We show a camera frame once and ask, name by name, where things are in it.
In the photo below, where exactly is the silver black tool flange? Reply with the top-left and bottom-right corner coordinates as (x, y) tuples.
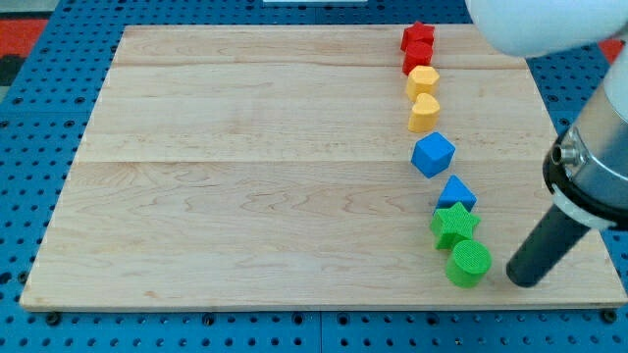
(543, 86), (627, 230)

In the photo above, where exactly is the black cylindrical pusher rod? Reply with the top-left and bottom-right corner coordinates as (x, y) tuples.
(505, 205), (590, 287)

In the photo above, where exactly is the green cylinder block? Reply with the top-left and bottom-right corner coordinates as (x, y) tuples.
(445, 240), (493, 288)

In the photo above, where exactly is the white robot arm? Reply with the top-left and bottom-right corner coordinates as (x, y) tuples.
(466, 0), (627, 287)

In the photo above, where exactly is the wooden board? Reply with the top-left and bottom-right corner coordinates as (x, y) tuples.
(20, 25), (627, 312)

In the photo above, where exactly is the green star block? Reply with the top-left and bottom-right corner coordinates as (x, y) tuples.
(430, 202), (481, 250)

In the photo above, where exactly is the blue triangular block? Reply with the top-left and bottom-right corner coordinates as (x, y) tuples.
(436, 175), (477, 212)

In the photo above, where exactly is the blue cube block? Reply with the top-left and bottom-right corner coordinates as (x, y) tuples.
(410, 131), (455, 178)

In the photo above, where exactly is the yellow heart block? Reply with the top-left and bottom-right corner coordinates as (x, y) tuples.
(408, 93), (441, 132)

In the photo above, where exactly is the yellow pentagon block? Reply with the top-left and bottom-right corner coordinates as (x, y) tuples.
(406, 66), (441, 102)

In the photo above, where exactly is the red cylinder block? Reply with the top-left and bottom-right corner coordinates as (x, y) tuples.
(402, 41), (433, 75)

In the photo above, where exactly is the red star block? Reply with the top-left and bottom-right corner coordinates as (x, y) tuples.
(400, 22), (436, 52)

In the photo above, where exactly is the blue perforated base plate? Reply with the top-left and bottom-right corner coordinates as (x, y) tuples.
(1, 0), (627, 352)

